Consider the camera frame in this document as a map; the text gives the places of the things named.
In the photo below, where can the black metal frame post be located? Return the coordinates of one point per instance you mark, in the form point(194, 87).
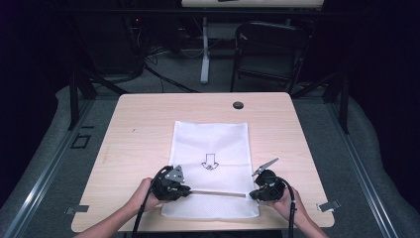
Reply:
point(73, 102)

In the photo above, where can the black computer cabinet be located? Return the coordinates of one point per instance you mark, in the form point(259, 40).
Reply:
point(109, 43)

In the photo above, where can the person's right hand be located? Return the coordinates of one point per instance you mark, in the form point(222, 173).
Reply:
point(287, 206)

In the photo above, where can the aluminium floor rail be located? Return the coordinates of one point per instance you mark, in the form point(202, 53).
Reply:
point(49, 168)
point(360, 168)

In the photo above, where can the person's left hand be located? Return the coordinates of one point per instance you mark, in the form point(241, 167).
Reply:
point(143, 196)

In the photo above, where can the black folding chair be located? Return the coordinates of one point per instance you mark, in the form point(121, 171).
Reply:
point(270, 49)

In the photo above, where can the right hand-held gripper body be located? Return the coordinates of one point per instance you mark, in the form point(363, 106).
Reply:
point(272, 186)

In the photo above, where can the black horizontal frame bar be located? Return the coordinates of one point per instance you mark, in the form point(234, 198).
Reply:
point(165, 12)

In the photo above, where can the white mesh laundry bag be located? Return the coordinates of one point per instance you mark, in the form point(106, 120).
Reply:
point(211, 145)

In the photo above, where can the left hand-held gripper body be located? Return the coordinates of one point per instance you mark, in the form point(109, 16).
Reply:
point(166, 188)

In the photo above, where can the grey table edge bracket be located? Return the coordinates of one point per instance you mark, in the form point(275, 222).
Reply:
point(328, 206)
point(77, 209)

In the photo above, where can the white table leg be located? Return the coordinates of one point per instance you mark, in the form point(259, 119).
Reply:
point(205, 59)

